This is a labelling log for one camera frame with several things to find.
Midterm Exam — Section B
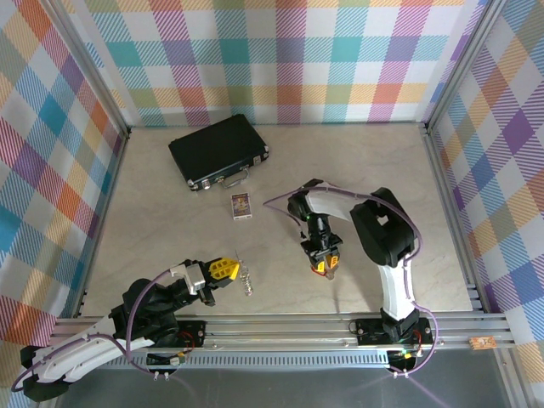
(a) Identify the black power connector block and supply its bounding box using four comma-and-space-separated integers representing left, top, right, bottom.
388, 348, 420, 366
146, 351, 188, 369

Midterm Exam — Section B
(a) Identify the playing card box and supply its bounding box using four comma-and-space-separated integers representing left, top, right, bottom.
230, 193, 254, 221

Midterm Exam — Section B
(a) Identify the black briefcase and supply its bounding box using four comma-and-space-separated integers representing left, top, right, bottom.
167, 113, 271, 193

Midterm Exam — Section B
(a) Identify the grey metal shelf plate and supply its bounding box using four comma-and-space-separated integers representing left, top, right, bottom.
40, 352, 526, 408

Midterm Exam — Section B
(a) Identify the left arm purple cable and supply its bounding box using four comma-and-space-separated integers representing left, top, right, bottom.
10, 268, 188, 392

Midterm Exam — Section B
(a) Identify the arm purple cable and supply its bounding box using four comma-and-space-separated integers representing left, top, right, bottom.
10, 268, 188, 392
262, 180, 439, 379

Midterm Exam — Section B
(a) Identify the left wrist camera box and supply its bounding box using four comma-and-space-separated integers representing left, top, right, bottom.
169, 262, 212, 295

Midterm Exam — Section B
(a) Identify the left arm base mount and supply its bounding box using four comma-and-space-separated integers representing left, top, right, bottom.
176, 320, 207, 348

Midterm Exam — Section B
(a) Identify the aluminium front rail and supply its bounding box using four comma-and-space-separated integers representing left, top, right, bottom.
46, 314, 518, 354

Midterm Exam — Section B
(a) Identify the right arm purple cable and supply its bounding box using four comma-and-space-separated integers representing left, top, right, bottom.
262, 180, 439, 379

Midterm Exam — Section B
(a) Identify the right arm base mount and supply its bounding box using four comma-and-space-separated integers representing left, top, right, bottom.
355, 316, 434, 346

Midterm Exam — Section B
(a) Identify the perforated metal cable duct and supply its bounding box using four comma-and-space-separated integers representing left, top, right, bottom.
67, 354, 394, 370

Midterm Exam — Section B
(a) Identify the aluminium side rail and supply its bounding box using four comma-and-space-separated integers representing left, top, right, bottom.
418, 122, 488, 314
74, 129, 131, 320

